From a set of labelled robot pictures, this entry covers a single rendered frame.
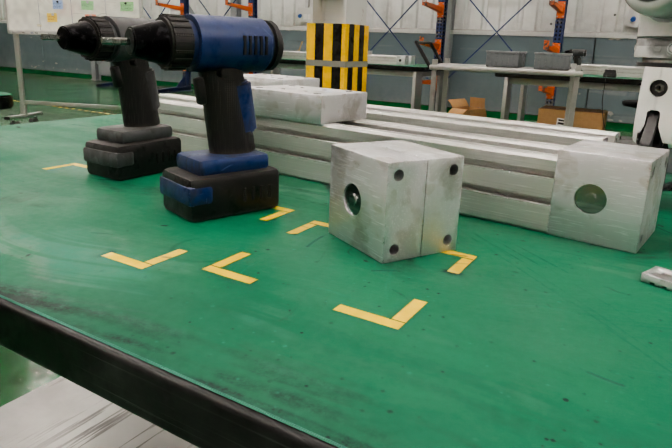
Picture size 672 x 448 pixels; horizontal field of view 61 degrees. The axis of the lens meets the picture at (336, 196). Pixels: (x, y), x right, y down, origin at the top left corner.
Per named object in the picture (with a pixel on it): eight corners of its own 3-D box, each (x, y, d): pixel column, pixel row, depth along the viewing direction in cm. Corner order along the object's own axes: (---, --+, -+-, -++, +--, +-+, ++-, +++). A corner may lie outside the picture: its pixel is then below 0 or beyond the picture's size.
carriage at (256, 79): (319, 111, 118) (320, 78, 116) (282, 115, 109) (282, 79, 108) (263, 104, 127) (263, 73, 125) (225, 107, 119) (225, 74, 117)
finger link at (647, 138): (651, 125, 69) (647, 165, 72) (666, 97, 73) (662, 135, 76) (640, 124, 69) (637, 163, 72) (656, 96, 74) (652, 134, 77)
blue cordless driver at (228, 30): (288, 206, 70) (291, 19, 64) (128, 237, 57) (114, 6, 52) (254, 193, 75) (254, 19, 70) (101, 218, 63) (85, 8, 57)
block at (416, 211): (473, 246, 58) (483, 154, 56) (382, 264, 53) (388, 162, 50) (412, 219, 67) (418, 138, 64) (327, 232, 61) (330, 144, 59)
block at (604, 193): (658, 226, 67) (673, 146, 65) (636, 254, 58) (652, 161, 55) (579, 211, 73) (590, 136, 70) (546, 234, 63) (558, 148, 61)
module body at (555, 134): (611, 188, 85) (620, 132, 83) (593, 201, 78) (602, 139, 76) (240, 127, 132) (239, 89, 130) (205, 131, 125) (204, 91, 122)
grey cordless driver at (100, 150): (189, 167, 89) (185, 20, 83) (73, 192, 73) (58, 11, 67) (156, 160, 93) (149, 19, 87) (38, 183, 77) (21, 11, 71)
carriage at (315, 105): (365, 136, 88) (367, 91, 87) (320, 144, 80) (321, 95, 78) (288, 124, 98) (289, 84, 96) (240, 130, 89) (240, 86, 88)
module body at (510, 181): (573, 215, 71) (583, 147, 69) (546, 234, 63) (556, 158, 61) (171, 135, 118) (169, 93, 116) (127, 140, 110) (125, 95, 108)
